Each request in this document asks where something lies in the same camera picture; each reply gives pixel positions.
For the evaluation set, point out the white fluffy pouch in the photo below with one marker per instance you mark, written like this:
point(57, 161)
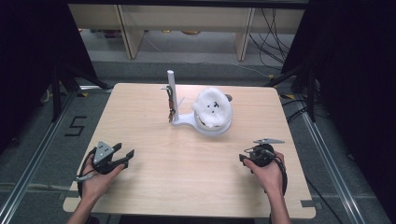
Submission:
point(213, 107)

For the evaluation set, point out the white key stand with tray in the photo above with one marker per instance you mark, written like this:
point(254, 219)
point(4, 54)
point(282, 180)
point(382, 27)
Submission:
point(174, 90)

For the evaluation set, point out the aluminium floor rail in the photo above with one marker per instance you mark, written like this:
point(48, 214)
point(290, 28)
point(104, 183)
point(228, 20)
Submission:
point(333, 174)
point(28, 168)

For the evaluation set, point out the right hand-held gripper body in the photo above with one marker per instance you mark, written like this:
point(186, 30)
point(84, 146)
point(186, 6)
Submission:
point(263, 155)

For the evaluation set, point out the person's left hand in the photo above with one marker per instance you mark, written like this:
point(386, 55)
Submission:
point(96, 183)

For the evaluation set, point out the person's right hand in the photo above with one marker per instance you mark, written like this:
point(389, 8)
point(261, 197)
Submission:
point(269, 179)

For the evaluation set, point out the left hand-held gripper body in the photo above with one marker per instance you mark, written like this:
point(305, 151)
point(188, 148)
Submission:
point(102, 158)

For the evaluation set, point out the black metal stand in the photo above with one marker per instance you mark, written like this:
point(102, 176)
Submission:
point(56, 93)
point(309, 93)

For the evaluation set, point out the beige wooden desk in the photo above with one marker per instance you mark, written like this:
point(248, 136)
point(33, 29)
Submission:
point(186, 18)

